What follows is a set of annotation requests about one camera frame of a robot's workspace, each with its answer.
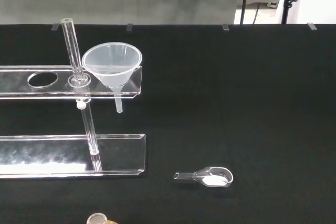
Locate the black bench cloth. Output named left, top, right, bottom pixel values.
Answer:
left=0, top=24, right=336, bottom=224

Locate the glass weighing funnel with powder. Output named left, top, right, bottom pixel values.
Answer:
left=173, top=166, right=234, bottom=188

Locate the small round-bottom glass flask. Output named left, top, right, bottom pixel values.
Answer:
left=86, top=212, right=108, bottom=224

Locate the clear acrylic funnel stand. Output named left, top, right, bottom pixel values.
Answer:
left=0, top=18, right=146, bottom=180

